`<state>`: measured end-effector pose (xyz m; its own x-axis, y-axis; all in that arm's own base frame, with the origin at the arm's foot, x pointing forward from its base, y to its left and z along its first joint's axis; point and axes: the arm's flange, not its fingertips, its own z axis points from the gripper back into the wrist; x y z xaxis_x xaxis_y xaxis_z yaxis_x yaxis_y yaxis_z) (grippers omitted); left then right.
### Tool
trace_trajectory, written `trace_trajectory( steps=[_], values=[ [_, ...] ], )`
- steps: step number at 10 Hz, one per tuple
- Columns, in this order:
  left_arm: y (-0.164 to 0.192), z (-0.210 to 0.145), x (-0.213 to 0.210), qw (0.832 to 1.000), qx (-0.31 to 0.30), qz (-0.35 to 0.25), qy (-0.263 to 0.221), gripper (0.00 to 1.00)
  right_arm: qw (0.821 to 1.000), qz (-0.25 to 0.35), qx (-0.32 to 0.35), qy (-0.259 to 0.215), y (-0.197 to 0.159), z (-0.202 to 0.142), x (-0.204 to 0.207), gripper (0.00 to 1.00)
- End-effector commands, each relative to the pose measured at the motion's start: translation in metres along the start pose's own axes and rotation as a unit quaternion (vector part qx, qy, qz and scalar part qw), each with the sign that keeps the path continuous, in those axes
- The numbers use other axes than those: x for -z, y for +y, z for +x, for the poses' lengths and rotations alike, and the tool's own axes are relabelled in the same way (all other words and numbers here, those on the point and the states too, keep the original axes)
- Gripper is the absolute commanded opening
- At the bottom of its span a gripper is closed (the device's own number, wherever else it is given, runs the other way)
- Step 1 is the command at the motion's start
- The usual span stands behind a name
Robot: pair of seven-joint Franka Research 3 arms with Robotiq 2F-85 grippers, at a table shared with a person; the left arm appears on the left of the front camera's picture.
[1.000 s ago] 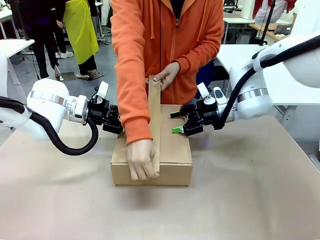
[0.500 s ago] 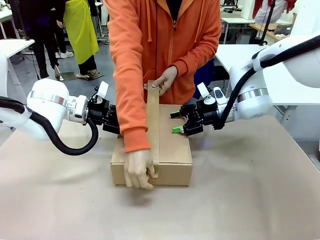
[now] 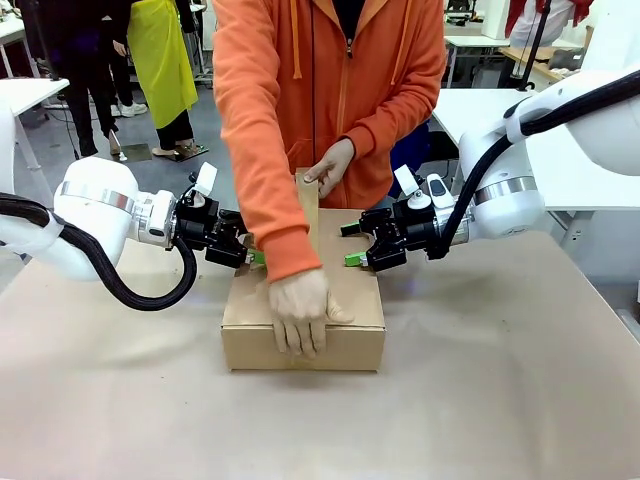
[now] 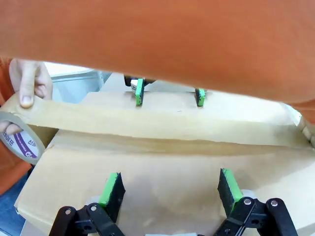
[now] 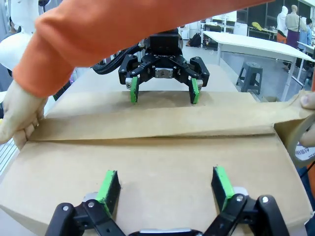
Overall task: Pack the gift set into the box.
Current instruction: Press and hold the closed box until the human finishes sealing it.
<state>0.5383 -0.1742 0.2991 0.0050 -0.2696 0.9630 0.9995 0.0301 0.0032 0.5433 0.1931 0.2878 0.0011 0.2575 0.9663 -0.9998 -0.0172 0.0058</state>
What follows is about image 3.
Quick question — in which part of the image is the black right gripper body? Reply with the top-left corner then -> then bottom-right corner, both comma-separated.
393,198 -> 441,255

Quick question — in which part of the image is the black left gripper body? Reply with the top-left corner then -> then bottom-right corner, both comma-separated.
174,196 -> 223,251

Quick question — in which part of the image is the brown cardboard shipping box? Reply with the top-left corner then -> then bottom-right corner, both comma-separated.
219,207 -> 389,374

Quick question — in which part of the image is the brown paper tape strip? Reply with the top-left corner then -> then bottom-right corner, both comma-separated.
293,168 -> 329,371

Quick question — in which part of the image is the person's right forearm orange sleeve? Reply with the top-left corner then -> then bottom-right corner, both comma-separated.
222,119 -> 325,285

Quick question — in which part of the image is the person's left forearm orange sleeve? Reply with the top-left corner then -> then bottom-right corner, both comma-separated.
344,89 -> 445,162

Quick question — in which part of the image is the person's left hand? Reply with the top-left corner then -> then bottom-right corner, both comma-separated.
302,137 -> 357,201

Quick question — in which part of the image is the person's right hand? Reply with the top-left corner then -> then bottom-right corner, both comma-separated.
268,266 -> 356,361

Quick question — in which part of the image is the dark floor mat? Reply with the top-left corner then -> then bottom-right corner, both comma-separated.
118,142 -> 154,163

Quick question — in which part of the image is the large white work table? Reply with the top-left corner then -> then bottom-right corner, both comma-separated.
430,87 -> 640,214

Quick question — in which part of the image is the person in orange hoodie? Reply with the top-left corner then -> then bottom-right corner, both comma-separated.
212,0 -> 449,212

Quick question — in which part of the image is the bystander with yellow apron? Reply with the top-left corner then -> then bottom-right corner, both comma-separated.
126,0 -> 212,159

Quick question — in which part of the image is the bystander in black clothes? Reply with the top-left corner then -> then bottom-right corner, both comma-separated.
47,0 -> 124,159

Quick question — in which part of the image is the white background desk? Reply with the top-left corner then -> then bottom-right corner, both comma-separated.
443,33 -> 512,90

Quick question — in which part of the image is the wooden background table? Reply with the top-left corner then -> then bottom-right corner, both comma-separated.
498,46 -> 587,82

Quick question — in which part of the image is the black tripod pole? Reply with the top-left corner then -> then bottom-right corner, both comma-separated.
516,0 -> 555,92

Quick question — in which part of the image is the white side table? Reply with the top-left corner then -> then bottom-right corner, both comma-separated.
0,76 -> 71,191

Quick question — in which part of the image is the bystander with red scarf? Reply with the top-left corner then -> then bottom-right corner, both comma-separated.
503,0 -> 597,47

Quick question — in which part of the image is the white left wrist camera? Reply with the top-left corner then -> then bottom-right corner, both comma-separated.
187,162 -> 220,202

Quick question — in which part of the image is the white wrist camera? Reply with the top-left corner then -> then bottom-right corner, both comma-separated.
392,165 -> 432,212
187,162 -> 220,202

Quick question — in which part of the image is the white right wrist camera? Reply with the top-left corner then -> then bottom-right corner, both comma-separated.
392,165 -> 432,212

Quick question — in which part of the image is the black right arm cable sleeve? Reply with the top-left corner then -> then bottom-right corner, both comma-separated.
425,84 -> 640,262

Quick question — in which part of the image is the black arm cable sleeve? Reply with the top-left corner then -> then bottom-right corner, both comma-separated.
0,192 -> 200,313
425,84 -> 640,262

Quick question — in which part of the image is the black left arm cable sleeve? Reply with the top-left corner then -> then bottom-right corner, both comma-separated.
0,192 -> 200,313

